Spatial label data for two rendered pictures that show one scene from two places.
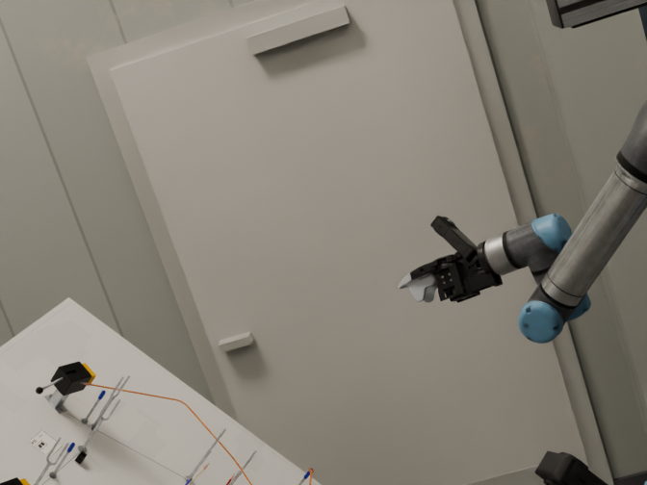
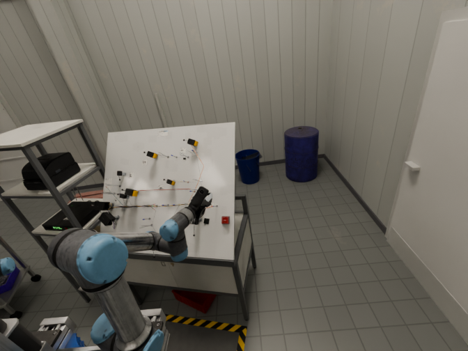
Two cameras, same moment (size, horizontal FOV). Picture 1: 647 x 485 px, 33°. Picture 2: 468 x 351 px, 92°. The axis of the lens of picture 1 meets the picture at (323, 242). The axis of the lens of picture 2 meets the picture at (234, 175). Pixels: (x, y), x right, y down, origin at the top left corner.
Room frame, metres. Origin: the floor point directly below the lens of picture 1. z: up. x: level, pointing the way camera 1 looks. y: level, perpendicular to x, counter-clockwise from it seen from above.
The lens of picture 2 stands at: (2.16, -1.12, 2.18)
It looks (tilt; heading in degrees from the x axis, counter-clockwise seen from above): 30 degrees down; 87
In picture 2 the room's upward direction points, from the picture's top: 10 degrees counter-clockwise
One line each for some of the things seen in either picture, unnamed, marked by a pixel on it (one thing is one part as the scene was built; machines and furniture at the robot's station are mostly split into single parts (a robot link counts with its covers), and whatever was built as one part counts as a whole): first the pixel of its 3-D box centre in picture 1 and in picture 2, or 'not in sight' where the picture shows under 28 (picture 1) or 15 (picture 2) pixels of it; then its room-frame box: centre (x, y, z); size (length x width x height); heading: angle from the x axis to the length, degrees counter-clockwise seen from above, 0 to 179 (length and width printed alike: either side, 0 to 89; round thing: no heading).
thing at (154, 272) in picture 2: not in sight; (144, 269); (1.32, 0.32, 0.60); 0.55 x 0.02 x 0.39; 160
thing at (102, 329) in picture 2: not in sight; (113, 331); (1.65, -0.60, 1.33); 0.13 x 0.12 x 0.14; 150
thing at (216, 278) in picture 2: not in sight; (202, 275); (1.84, 0.12, 0.60); 0.55 x 0.03 x 0.39; 160
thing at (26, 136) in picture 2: not in sight; (83, 224); (0.77, 0.72, 0.92); 0.61 x 0.50 x 1.85; 160
